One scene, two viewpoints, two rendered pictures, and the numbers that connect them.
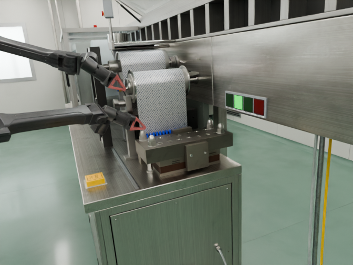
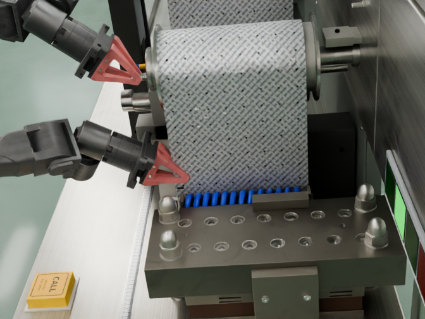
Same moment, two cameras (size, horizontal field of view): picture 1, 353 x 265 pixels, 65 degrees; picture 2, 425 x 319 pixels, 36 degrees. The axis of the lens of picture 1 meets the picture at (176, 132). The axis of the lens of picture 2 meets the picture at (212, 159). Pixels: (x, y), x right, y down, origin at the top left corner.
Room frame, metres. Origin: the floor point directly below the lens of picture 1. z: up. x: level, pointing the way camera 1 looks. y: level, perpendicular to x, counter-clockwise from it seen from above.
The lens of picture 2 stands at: (0.36, -0.33, 1.69)
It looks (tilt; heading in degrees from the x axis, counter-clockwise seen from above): 31 degrees down; 26
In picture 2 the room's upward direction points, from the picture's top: 6 degrees counter-clockwise
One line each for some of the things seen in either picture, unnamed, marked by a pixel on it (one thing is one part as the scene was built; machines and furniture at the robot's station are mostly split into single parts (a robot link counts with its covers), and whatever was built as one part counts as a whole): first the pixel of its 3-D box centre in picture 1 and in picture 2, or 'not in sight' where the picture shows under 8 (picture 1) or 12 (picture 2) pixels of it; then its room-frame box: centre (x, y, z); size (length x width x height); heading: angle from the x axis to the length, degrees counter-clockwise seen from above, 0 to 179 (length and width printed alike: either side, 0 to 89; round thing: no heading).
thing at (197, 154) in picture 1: (197, 155); (286, 299); (1.07, -0.08, 0.96); 0.10 x 0.03 x 0.11; 112
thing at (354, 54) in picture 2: (190, 80); (337, 54); (1.37, -0.09, 1.25); 0.07 x 0.04 x 0.04; 112
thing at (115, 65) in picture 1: (114, 66); not in sight; (1.48, 0.30, 1.33); 0.06 x 0.06 x 0.06; 22
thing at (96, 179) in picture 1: (94, 179); (51, 289); (1.03, 0.34, 0.91); 0.07 x 0.07 x 0.02; 22
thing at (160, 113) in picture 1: (163, 116); (238, 155); (1.25, 0.06, 1.10); 0.23 x 0.01 x 0.18; 112
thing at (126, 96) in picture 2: (115, 103); (128, 100); (1.26, 0.27, 1.18); 0.04 x 0.02 x 0.04; 22
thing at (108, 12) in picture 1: (106, 9); not in sight; (1.78, 0.36, 1.66); 0.07 x 0.07 x 0.10; 7
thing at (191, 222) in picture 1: (121, 173); not in sight; (2.15, 0.49, 0.43); 2.52 x 0.64 x 0.86; 22
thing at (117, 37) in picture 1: (117, 38); not in sight; (1.97, 0.35, 1.50); 0.14 x 0.14 x 0.06
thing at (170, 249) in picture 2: (152, 140); (169, 242); (1.05, 0.10, 1.05); 0.04 x 0.04 x 0.04
